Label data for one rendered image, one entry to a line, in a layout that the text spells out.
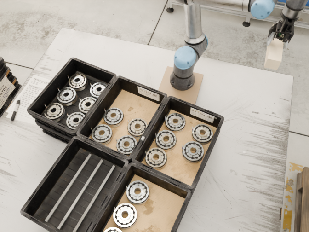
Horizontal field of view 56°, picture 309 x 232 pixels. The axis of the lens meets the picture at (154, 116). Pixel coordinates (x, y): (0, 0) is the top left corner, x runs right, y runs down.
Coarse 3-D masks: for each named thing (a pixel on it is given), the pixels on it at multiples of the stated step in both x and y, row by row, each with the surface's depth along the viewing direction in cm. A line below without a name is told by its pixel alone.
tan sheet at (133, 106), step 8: (120, 96) 159; (128, 96) 159; (136, 96) 159; (112, 104) 157; (120, 104) 157; (128, 104) 156; (136, 104) 156; (144, 104) 156; (152, 104) 156; (128, 112) 154; (136, 112) 154; (144, 112) 154; (152, 112) 153; (112, 128) 149; (120, 128) 149; (120, 136) 147; (112, 144) 144
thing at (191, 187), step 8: (168, 96) 146; (192, 104) 143; (160, 112) 142; (208, 112) 141; (152, 128) 137; (216, 136) 134; (136, 152) 131; (208, 152) 130; (136, 160) 129; (152, 168) 127; (200, 168) 126; (168, 176) 125; (184, 184) 123; (192, 184) 123
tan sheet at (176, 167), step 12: (192, 120) 150; (180, 132) 147; (180, 144) 143; (168, 156) 140; (180, 156) 140; (168, 168) 137; (180, 168) 137; (192, 168) 137; (180, 180) 134; (192, 180) 134
